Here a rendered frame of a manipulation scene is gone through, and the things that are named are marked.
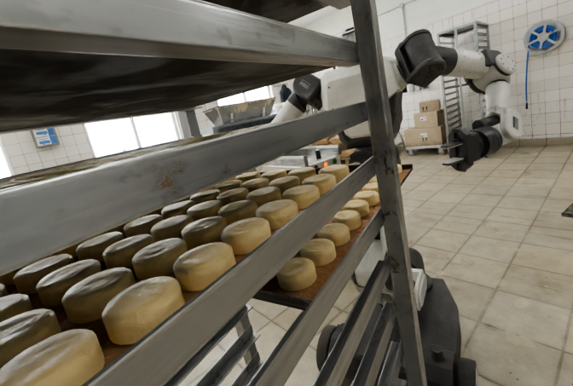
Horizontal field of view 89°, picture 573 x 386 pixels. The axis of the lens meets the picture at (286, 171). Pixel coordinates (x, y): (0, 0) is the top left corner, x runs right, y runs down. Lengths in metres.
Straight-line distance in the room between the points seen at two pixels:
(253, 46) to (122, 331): 0.22
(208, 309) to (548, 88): 5.35
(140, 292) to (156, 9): 0.19
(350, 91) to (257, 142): 0.86
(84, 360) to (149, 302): 0.04
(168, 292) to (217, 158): 0.10
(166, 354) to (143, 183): 0.09
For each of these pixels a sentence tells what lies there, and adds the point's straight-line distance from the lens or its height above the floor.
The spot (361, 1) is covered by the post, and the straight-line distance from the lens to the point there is 0.50.
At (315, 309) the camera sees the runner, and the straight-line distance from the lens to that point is 0.32.
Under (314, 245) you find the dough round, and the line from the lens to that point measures 0.43.
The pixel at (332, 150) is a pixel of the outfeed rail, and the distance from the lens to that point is 1.94.
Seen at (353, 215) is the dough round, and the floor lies 0.97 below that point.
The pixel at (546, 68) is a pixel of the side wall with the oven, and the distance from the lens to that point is 5.42.
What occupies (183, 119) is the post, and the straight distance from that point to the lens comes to 0.75.
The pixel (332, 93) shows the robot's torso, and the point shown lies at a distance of 1.10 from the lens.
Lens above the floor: 1.16
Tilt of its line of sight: 11 degrees down
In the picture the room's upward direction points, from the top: 12 degrees counter-clockwise
